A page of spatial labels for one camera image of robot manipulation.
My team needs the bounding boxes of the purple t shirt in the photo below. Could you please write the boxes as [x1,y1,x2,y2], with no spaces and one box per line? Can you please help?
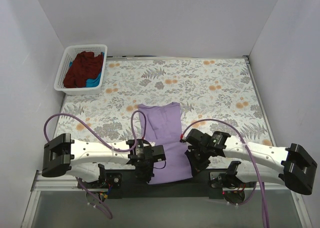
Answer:
[138,102,192,185]

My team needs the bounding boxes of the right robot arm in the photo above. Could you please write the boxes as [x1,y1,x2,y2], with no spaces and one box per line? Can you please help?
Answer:
[180,128,318,196]

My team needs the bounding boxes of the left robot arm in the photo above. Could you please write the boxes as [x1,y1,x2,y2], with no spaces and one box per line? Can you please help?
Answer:
[41,133,166,188]

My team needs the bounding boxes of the floral patterned table mat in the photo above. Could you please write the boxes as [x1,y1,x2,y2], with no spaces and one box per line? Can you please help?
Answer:
[53,58,273,146]

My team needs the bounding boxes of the blue t shirt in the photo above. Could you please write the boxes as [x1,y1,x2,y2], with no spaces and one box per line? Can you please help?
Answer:
[68,51,104,88]

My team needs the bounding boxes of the white plastic laundry basket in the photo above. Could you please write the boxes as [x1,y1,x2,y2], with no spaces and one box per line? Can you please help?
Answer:
[54,44,108,95]

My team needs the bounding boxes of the dark red t shirt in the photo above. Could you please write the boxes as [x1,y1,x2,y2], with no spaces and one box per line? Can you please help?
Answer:
[62,51,104,89]

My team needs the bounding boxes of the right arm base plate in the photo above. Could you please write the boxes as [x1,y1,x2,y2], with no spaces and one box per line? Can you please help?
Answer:
[209,172,256,189]

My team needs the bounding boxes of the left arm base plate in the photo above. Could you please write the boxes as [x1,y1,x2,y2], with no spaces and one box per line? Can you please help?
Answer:
[80,172,122,189]

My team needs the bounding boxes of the aluminium frame rail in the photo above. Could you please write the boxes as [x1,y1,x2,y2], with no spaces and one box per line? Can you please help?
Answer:
[31,172,289,191]

